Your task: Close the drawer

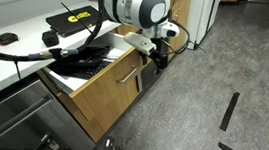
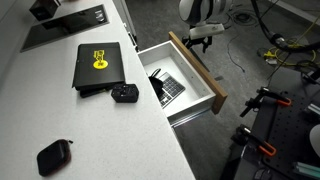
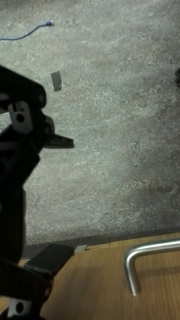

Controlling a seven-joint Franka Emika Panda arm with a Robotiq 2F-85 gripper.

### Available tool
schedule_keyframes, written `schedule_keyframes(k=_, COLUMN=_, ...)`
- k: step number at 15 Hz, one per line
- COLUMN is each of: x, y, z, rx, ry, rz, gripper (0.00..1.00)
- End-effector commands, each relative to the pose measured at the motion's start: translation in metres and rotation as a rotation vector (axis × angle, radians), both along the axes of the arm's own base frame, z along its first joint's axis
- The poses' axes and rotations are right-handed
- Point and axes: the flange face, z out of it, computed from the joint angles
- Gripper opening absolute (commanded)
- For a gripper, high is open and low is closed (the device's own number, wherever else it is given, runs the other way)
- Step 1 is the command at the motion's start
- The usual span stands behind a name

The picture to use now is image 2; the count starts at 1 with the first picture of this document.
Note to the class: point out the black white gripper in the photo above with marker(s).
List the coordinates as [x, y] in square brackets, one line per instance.
[206, 30]

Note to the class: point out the wooden front white drawer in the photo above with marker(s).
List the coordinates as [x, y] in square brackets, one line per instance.
[200, 71]

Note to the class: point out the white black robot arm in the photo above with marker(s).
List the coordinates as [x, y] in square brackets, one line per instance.
[203, 10]

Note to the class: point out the black computer keyboard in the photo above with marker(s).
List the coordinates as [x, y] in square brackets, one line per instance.
[171, 88]

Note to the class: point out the small black adapter cube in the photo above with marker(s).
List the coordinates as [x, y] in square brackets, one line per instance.
[125, 93]

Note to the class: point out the black box with yellow sticker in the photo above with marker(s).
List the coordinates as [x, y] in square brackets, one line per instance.
[100, 63]

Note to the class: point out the black perforated robot table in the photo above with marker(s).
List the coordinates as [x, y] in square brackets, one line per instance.
[290, 133]

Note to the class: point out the black glass cooktop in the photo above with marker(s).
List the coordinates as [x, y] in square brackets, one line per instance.
[63, 26]

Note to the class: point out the white round object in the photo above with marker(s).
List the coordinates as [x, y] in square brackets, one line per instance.
[316, 140]

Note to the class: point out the aluminium extrusion bar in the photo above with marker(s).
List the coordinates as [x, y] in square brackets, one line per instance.
[306, 170]

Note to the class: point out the small black red-trimmed pouch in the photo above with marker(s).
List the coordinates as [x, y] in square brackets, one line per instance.
[53, 156]

